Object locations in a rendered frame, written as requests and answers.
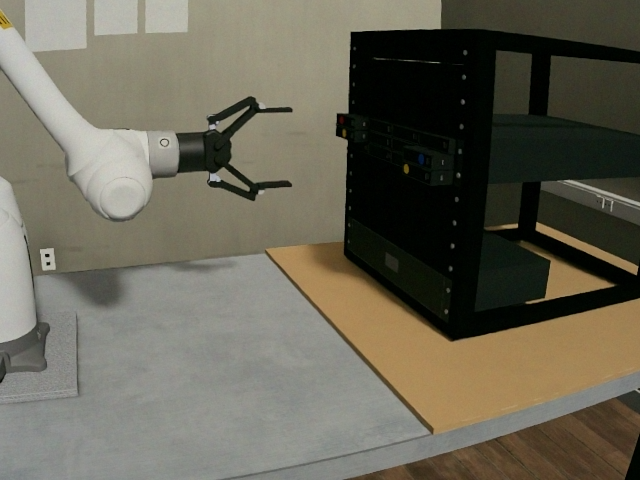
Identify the black server rack frame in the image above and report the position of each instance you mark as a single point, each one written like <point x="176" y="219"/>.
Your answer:
<point x="427" y="244"/>

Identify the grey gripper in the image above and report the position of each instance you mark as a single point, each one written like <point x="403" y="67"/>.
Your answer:
<point x="218" y="149"/>

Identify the tan flat board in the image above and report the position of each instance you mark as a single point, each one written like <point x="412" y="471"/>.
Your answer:
<point x="449" y="385"/>

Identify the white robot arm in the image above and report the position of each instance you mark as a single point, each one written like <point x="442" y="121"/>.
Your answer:
<point x="106" y="168"/>

